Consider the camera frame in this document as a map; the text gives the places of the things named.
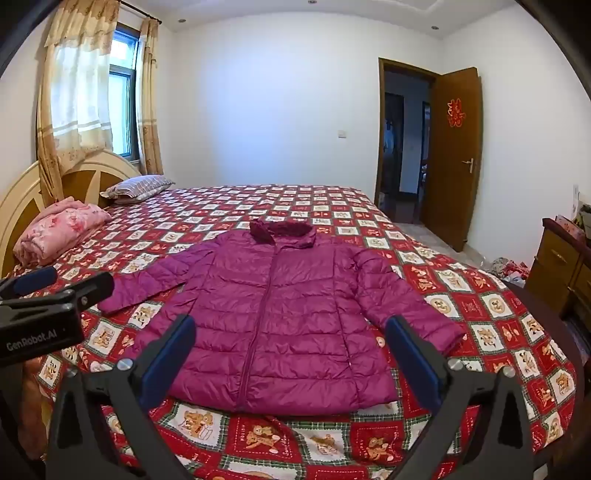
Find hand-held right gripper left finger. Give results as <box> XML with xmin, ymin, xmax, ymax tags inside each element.
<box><xmin>45</xmin><ymin>314</ymin><xmax>197</xmax><ymax>480</ymax></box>

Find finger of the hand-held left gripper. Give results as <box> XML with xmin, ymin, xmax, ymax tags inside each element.
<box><xmin>69</xmin><ymin>272</ymin><xmax>115</xmax><ymax>317</ymax></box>
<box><xmin>0</xmin><ymin>267</ymin><xmax>58</xmax><ymax>301</ymax></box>

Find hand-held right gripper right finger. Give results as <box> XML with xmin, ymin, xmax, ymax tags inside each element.
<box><xmin>385</xmin><ymin>315</ymin><xmax>548</xmax><ymax>480</ymax></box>

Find magenta puffer jacket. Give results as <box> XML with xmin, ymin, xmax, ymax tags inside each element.
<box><xmin>98</xmin><ymin>220</ymin><xmax>467</xmax><ymax>415</ymax></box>

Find person's left forearm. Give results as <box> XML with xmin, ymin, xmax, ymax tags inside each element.
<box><xmin>18</xmin><ymin>355</ymin><xmax>54</xmax><ymax>464</ymax></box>

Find pink floral folded quilt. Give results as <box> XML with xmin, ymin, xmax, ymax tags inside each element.
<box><xmin>13</xmin><ymin>196</ymin><xmax>112</xmax><ymax>267</ymax></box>

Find beige wooden headboard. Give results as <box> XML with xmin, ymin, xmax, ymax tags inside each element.
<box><xmin>0</xmin><ymin>148</ymin><xmax>141</xmax><ymax>278</ymax></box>

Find striped pillow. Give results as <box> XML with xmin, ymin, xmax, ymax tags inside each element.
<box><xmin>100</xmin><ymin>174</ymin><xmax>176</xmax><ymax>205</ymax></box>

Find beige patterned curtain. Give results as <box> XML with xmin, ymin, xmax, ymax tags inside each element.
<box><xmin>139</xmin><ymin>18</ymin><xmax>164</xmax><ymax>176</ymax></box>
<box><xmin>36</xmin><ymin>0</ymin><xmax>116</xmax><ymax>204</ymax></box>

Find brown wooden cabinet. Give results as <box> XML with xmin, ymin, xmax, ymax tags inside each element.
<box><xmin>526</xmin><ymin>217</ymin><xmax>591</xmax><ymax>324</ymax></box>

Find red printed bedspread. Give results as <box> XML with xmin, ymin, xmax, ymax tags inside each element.
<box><xmin>28</xmin><ymin>185</ymin><xmax>578</xmax><ymax>480</ymax></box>

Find brown wooden door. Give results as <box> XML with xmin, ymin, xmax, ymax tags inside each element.
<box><xmin>418</xmin><ymin>67</ymin><xmax>483</xmax><ymax>252</ymax></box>

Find window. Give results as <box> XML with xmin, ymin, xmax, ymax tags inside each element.
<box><xmin>108</xmin><ymin>25</ymin><xmax>141</xmax><ymax>162</ymax></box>

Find white sheer curtain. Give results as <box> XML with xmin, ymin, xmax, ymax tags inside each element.
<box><xmin>51</xmin><ymin>44</ymin><xmax>114</xmax><ymax>153</ymax></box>

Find red paper door decoration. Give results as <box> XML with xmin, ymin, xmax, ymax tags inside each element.
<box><xmin>444</xmin><ymin>96</ymin><xmax>465</xmax><ymax>127</ymax></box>

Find dark curtain rod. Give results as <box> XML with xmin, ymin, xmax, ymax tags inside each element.
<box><xmin>119</xmin><ymin>1</ymin><xmax>160</xmax><ymax>24</ymax></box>

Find dark wooden bed frame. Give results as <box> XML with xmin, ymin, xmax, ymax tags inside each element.
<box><xmin>505</xmin><ymin>281</ymin><xmax>591</xmax><ymax>480</ymax></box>

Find brown door frame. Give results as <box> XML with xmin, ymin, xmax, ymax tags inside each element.
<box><xmin>375</xmin><ymin>57</ymin><xmax>437</xmax><ymax>222</ymax></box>

